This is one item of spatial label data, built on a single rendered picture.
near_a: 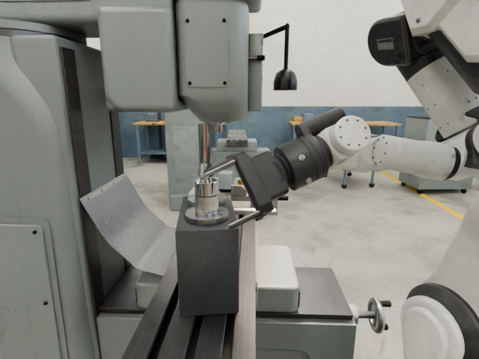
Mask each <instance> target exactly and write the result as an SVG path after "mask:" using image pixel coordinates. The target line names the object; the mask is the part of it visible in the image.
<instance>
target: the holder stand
mask: <svg viewBox="0 0 479 359"><path fill-rule="evenodd" d="M235 221H237V220H236V216H235V211H234V208H233V205H232V200H231V196H230V195H224V194H221V193H218V213H216V214H214V215H211V216H201V215H198V214H196V213H195V194H191V195H190V196H184V197H183V198H182V204H181V208H180V213H179V217H178V221H177V226H176V230H175V243H176V257H177V282H178V296H179V309H180V316H203V315H214V314H224V313H238V312H239V227H235V228H234V229H229V227H228V224H231V223H233V222H235Z"/></svg>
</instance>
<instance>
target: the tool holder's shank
mask: <svg viewBox="0 0 479 359"><path fill-rule="evenodd" d="M198 133H199V156H200V164H199V171H198V177H200V181H202V182H209V181H211V180H212V177H213V176H214V174H213V175H210V176H208V177H205V176H204V170H206V169H208V168H210V167H212V143H211V123H199V124H198Z"/></svg>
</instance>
